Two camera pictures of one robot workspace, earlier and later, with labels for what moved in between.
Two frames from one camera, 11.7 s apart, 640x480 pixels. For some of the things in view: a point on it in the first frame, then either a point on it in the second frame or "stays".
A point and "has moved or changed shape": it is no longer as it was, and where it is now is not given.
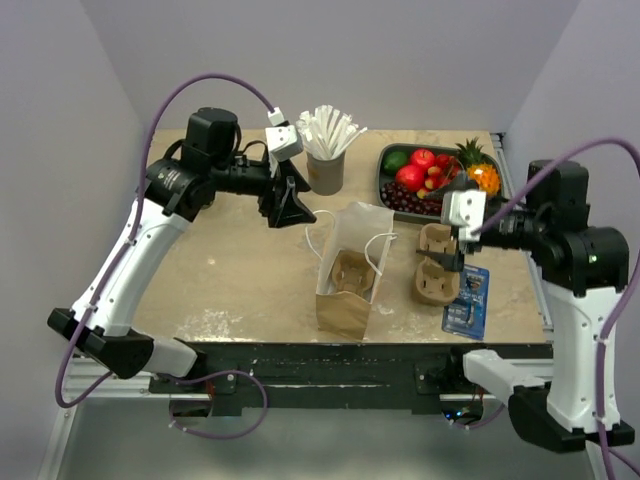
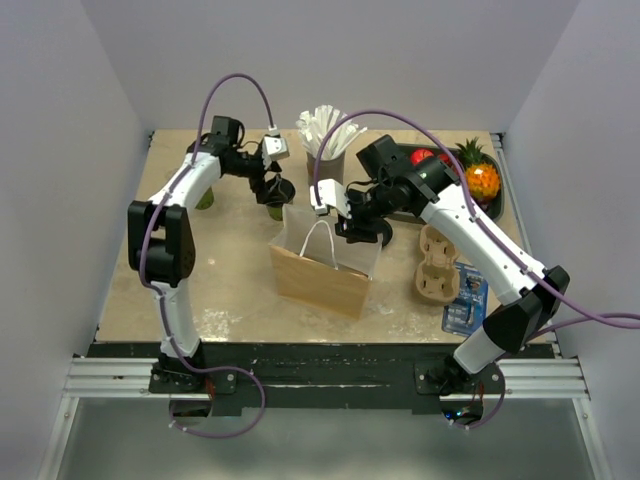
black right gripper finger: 452,262 -> 358,230
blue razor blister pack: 466,317 stays
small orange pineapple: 479,166 stays
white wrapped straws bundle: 324,133 stays
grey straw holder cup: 325,177 stays
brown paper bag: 355,242 has moved or changed shape
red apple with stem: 422,158 stays
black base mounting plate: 331,377 stays
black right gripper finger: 460,182 -> 383,227
